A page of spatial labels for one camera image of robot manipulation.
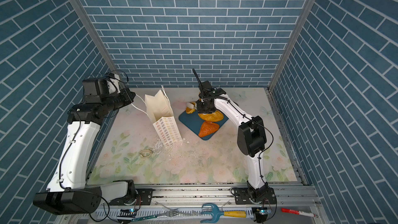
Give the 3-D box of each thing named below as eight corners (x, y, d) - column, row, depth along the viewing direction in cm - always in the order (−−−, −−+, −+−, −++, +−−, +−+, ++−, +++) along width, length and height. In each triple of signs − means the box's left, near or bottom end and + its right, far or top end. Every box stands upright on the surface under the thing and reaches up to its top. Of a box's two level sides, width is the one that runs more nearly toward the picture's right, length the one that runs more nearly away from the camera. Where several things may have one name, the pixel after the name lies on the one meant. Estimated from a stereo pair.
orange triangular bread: (204, 141, 95) (204, 137, 91) (195, 132, 98) (195, 129, 95) (219, 128, 101) (219, 124, 97) (211, 120, 104) (211, 117, 101)
